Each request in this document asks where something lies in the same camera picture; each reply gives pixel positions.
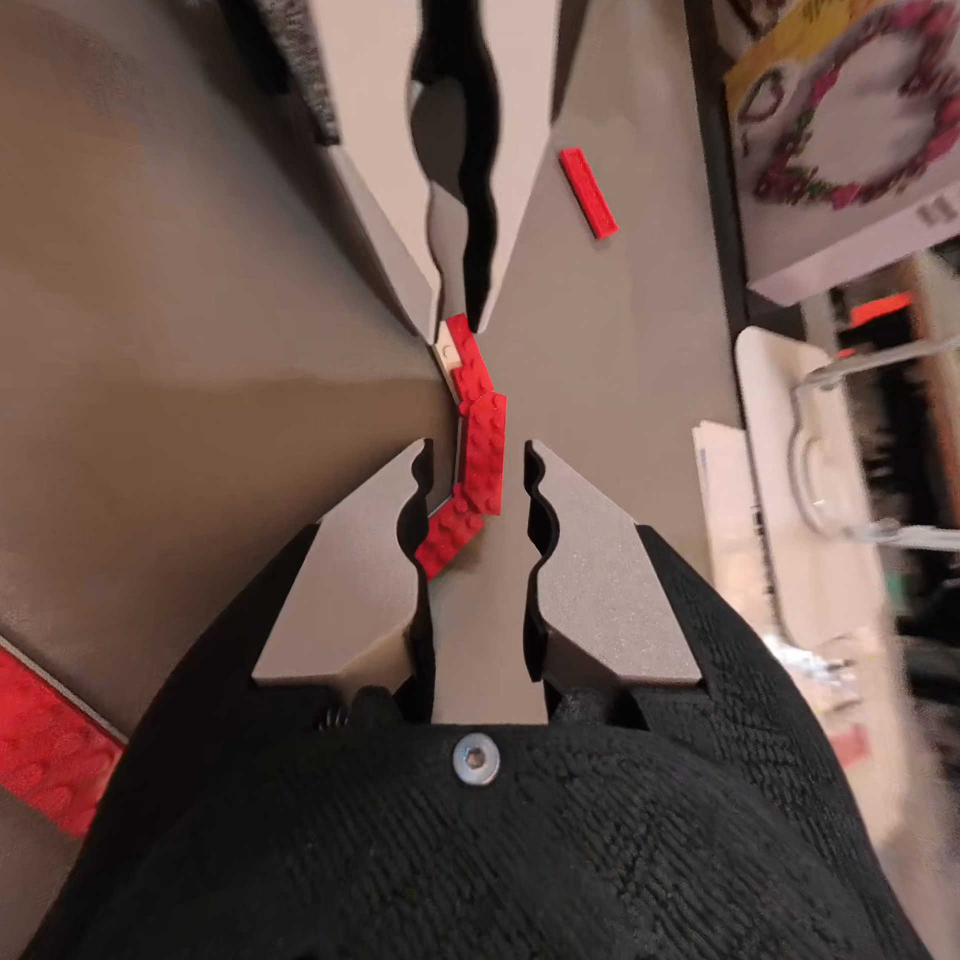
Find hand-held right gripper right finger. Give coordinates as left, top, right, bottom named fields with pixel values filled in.
left=523, top=439, right=703, bottom=688

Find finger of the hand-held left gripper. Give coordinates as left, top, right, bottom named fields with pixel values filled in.
left=311, top=0, right=468, bottom=343
left=411, top=0, right=561, bottom=333

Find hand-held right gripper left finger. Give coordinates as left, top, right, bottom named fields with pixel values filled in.
left=252, top=438, right=436, bottom=695

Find curved red lego brick assembly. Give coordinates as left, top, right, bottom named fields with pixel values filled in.
left=414, top=312, right=509, bottom=580

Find flat red lego plate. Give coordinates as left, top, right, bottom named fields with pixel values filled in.
left=558, top=147, right=621, bottom=241

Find long red lego brick assembly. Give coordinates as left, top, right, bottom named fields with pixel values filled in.
left=0, top=641, right=127, bottom=840

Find white paper sheet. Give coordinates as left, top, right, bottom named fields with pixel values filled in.
left=690, top=418, right=783, bottom=642

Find white rounded board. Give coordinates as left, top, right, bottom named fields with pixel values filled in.
left=733, top=324, right=890, bottom=646

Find clear glass mug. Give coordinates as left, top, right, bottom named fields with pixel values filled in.
left=786, top=337, right=960, bottom=556

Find white box with wreath print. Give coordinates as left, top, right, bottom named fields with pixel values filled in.
left=722, top=0, right=960, bottom=307

